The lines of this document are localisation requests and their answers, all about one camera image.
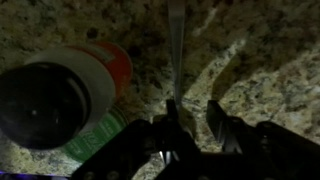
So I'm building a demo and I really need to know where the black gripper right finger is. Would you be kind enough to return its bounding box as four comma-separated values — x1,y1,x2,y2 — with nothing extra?
206,100,259,157

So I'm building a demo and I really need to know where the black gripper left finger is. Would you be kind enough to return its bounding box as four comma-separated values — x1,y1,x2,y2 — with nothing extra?
154,99,200,167

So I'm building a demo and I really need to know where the white bottle dark cap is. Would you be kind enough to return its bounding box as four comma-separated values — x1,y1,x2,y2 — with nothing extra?
0,42,133,150

